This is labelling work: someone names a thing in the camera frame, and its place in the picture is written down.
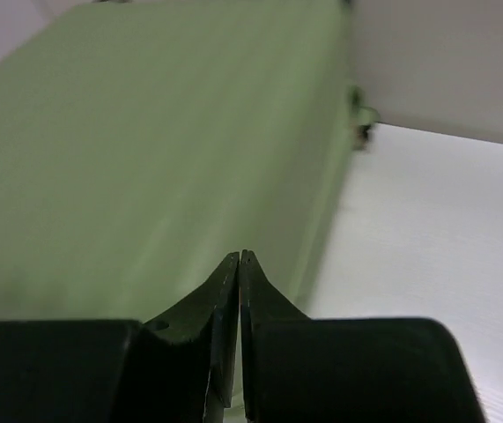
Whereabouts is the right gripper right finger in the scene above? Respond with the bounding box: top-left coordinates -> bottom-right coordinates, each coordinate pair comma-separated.
239,250 -> 485,423

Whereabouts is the green hard-shell suitcase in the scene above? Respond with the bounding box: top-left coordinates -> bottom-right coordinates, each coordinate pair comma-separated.
0,1 -> 363,324

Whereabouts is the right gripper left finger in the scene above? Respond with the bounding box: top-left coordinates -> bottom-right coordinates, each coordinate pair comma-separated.
0,253 -> 239,422

